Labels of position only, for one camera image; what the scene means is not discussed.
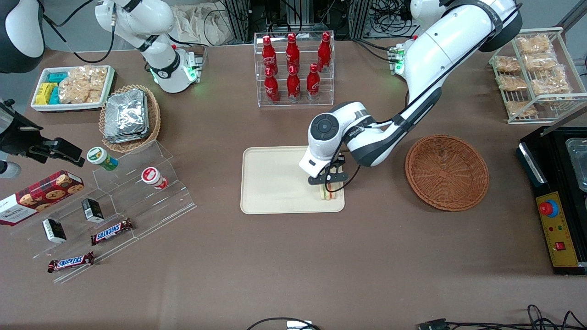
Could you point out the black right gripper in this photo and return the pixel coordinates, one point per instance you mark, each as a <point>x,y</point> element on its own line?
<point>19,139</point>

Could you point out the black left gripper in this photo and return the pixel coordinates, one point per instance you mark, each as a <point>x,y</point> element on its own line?
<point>340,162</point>

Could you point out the triangle sandwich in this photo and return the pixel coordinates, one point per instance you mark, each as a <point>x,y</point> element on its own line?
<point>334,196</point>

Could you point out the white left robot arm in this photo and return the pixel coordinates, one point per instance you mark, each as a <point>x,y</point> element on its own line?
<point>440,50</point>

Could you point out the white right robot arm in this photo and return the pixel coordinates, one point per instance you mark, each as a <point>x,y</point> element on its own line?
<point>163,68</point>

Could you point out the white rectangular snack tray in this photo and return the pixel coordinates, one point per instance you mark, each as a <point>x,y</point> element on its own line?
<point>73,107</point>

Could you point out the beige plastic tray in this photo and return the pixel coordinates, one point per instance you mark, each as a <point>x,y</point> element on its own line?
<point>275,183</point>

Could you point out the oval wicker basket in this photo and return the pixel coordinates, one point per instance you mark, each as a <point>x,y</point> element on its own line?
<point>155,119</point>

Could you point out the round brown wicker basket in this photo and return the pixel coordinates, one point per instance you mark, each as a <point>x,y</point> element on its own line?
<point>447,174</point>

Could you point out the red tartan cookie box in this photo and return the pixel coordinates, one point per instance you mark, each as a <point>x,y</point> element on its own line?
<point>41,196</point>

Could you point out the green lid snack cup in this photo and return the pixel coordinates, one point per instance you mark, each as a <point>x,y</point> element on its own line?
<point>100,156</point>

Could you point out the teal snack pack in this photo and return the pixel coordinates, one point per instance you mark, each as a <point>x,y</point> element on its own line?
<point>54,96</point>
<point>58,77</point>

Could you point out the yellow snack pack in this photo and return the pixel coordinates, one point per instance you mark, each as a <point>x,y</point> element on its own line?
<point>45,94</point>

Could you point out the small black box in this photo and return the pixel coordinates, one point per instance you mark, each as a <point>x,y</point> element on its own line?
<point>54,230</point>
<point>93,210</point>

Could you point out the clear bag of crackers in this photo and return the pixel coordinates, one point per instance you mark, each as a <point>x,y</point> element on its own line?
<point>82,85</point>

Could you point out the silver foil pouch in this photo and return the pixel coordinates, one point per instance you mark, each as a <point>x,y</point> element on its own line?
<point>128,139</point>
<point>124,112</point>

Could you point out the clear acrylic bottle rack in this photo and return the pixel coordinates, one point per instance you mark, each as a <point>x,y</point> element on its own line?
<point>302,103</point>

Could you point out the brown snickers bar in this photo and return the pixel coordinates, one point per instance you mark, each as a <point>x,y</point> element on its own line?
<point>111,231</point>
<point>70,262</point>

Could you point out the clear acrylic stepped stand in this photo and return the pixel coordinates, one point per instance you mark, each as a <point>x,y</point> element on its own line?
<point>137,206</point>

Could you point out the red cola bottle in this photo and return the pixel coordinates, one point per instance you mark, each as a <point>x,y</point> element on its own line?
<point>313,85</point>
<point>324,52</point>
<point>294,87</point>
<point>292,52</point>
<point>269,55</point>
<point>271,89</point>

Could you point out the red lid snack cup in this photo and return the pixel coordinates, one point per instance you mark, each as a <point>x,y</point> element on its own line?
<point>152,177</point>

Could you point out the white crumpled plastic sheet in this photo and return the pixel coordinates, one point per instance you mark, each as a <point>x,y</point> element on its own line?
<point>202,23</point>

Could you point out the clear bag of fried snack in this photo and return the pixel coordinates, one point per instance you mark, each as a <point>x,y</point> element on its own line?
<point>533,44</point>
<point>550,83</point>
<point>540,62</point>
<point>511,83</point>
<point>520,109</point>
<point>506,64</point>

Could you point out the red emergency stop button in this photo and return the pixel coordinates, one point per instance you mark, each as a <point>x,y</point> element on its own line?
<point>547,208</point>

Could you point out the black control box yellow panel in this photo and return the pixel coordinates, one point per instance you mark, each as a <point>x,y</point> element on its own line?
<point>557,238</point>

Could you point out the clear plastic container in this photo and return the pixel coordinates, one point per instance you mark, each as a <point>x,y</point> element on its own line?
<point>578,165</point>

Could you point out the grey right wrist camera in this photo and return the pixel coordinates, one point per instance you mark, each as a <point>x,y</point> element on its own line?
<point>8,170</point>

